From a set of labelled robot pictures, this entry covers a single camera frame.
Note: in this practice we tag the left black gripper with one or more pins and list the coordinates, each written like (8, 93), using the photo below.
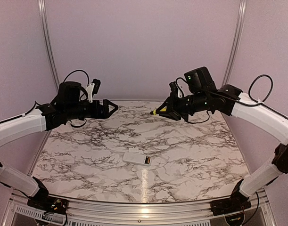
(104, 114)

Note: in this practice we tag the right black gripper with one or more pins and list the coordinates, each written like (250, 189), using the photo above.
(172, 105)

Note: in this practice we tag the yellow handled screwdriver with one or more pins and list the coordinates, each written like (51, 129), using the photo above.
(155, 112)

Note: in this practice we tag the white battery cover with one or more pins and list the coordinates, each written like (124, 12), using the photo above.
(134, 150)

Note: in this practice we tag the white remote control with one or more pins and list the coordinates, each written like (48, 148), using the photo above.
(135, 158)

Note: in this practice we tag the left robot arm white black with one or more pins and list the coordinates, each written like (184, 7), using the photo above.
(72, 102)

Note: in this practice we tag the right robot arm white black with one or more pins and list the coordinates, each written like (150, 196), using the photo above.
(231, 101)

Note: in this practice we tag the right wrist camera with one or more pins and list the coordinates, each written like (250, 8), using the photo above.
(176, 90)

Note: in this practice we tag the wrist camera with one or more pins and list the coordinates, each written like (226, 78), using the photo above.
(92, 89)
(176, 90)

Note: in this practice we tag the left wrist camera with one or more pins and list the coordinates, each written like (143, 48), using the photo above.
(92, 89)

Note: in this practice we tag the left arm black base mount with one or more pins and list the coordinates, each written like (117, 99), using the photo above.
(50, 204)

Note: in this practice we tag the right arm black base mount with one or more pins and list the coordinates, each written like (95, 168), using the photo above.
(229, 205)

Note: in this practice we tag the right aluminium frame post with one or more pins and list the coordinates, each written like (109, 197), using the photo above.
(236, 41)

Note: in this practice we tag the aluminium frame post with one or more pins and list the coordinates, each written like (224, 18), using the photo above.
(236, 41)
(47, 42)

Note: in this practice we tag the left aluminium frame post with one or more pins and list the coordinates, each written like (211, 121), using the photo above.
(47, 42)

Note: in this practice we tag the front aluminium rail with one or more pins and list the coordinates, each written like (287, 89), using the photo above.
(95, 213)

